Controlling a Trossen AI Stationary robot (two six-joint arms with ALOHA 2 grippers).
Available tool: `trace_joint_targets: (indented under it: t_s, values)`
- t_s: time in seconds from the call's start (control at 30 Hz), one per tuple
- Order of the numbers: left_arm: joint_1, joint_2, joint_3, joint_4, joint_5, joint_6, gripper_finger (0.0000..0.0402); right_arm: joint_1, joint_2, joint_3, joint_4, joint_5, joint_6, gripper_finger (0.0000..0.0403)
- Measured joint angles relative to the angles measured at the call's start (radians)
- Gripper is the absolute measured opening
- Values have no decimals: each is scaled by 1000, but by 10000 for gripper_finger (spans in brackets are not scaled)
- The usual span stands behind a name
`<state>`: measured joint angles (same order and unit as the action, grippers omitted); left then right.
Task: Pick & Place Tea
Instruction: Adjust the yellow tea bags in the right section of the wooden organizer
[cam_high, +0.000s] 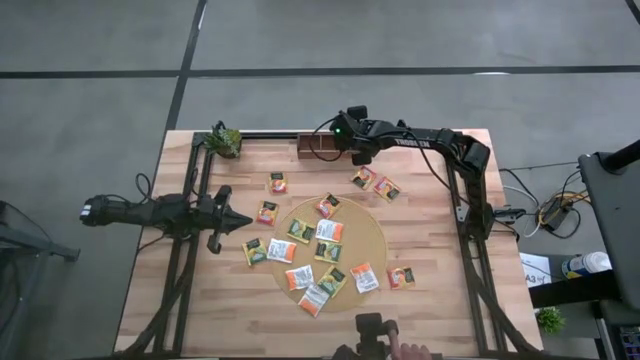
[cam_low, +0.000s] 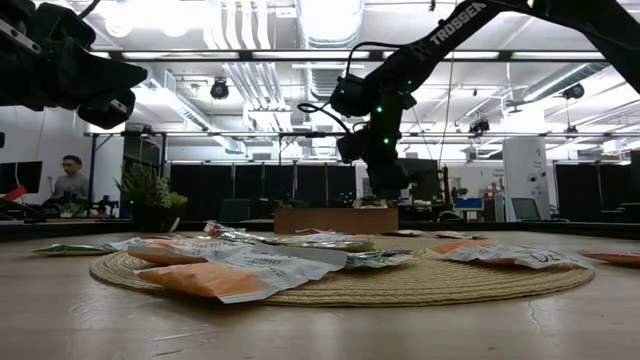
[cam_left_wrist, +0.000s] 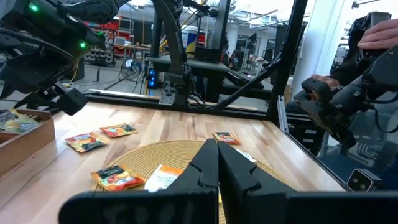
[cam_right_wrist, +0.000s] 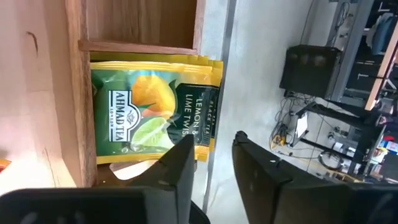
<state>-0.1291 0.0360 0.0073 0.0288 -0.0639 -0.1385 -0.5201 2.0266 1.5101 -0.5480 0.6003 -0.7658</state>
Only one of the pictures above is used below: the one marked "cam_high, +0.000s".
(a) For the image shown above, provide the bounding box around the dark grey cart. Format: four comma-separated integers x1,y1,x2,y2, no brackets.
578,151,640,311

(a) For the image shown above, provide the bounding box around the black base connector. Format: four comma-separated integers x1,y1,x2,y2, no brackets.
492,207,527,224

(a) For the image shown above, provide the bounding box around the small potted succulent plant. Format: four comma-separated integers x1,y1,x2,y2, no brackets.
202,121,243,160

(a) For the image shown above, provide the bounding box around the person's hand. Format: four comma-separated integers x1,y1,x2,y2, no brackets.
388,329,434,360

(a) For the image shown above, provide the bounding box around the grey metal stand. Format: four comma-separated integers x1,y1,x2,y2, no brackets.
0,199,81,360

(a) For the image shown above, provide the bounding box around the black shelf board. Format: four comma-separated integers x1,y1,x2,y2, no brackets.
528,269,621,309

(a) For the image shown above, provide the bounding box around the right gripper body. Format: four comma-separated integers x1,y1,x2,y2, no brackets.
329,105,374,166

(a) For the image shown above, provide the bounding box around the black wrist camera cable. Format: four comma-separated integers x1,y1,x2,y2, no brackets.
133,172,154,201
307,117,351,164

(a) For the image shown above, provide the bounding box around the round woven straw placemat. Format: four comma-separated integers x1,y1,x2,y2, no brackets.
271,193,389,314

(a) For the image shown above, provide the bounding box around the black power cable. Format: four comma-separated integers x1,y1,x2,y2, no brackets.
498,160,580,174

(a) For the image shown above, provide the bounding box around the wooden three-compartment organiser box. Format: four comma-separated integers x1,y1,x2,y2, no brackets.
296,132,369,161

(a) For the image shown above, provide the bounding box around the black pole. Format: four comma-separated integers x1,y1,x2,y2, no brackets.
599,139,640,174

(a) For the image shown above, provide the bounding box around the black power brick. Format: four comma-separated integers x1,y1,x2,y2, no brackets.
542,197,571,232

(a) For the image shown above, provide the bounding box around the white plastic bottle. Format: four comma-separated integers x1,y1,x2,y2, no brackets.
560,251,612,280

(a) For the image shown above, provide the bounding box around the small green potted plant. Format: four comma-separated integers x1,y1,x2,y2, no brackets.
534,306,568,336

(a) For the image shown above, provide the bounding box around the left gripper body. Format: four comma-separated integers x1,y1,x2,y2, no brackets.
198,185,234,256

